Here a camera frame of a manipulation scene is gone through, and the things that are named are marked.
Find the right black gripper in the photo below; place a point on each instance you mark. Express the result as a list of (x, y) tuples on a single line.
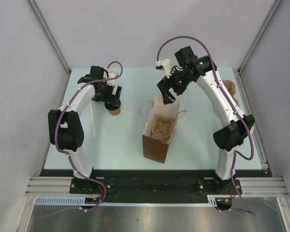
[(166, 82)]

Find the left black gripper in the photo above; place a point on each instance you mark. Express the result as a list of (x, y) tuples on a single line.
[(110, 98)]

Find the brown paper coffee cup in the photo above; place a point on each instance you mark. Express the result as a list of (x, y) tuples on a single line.
[(115, 112)]

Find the brown paper takeout bag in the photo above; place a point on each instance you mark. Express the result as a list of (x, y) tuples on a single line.
[(154, 149)]

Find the single brown pulp carrier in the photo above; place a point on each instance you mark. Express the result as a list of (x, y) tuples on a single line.
[(162, 128)]

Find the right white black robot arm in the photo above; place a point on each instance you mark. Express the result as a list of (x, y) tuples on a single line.
[(236, 125)]

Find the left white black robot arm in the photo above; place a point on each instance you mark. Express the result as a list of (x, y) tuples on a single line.
[(65, 128)]

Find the white paper straw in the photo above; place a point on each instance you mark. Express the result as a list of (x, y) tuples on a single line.
[(92, 120)]

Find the brown pulp cup carrier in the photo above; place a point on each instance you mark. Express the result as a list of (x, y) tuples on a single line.
[(231, 88)]

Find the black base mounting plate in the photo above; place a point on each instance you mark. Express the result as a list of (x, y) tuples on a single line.
[(155, 187)]

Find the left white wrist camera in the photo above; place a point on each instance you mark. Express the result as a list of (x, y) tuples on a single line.
[(111, 77)]

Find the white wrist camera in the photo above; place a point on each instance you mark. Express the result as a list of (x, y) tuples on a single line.
[(111, 77), (166, 65)]

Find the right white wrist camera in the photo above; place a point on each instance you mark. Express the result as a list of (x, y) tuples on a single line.
[(166, 65)]

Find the aluminium frame rail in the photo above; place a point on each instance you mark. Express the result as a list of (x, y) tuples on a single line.
[(251, 186)]

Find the white slotted cable duct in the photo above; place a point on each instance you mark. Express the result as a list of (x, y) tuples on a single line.
[(60, 200)]

